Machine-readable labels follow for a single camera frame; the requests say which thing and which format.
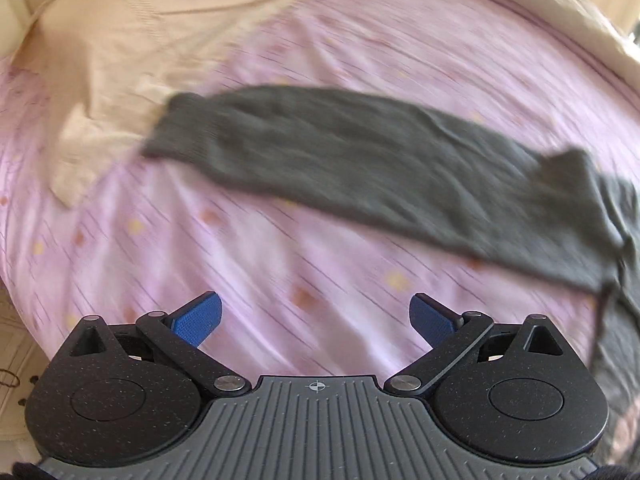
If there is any beige pillow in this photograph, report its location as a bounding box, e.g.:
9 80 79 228
14 0 298 206

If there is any grey argyle knit sweater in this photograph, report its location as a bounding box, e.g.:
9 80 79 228
143 86 639 438

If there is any pink patterned bed sheet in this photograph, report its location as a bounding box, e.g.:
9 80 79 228
1 0 639 377

